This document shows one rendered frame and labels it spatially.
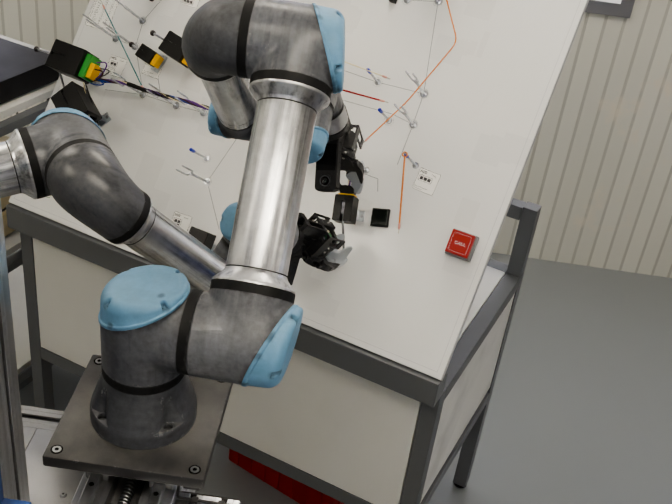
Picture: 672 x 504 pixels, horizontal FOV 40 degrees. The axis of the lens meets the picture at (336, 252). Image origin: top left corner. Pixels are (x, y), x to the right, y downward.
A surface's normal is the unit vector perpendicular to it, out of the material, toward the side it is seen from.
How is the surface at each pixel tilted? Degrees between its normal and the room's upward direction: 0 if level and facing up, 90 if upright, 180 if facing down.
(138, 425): 72
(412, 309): 53
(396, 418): 90
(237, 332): 48
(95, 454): 0
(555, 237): 90
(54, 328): 90
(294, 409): 90
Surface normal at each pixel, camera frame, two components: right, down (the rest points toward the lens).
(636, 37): -0.09, 0.53
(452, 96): -0.30, -0.15
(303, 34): 0.00, -0.10
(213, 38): -0.50, 0.27
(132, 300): -0.02, -0.85
